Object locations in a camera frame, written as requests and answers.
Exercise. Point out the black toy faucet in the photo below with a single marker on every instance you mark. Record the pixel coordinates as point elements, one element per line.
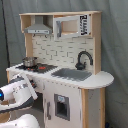
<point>81,64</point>

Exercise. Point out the wooden toy kitchen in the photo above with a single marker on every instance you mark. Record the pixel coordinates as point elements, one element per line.
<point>63,53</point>

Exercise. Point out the white dishwasher door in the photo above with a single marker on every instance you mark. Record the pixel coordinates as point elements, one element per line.
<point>62,106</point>

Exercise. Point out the silver toy pot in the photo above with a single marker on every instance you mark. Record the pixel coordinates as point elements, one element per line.
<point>29,61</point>

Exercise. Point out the grey range hood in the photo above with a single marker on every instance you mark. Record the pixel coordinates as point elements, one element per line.
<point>39,27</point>

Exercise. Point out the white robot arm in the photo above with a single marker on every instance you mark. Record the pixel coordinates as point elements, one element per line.
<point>16,95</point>

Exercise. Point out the grey toy sink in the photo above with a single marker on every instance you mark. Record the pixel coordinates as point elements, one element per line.
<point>72,74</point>

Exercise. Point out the black toy stovetop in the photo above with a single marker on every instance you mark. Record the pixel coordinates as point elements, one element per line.
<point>39,68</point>

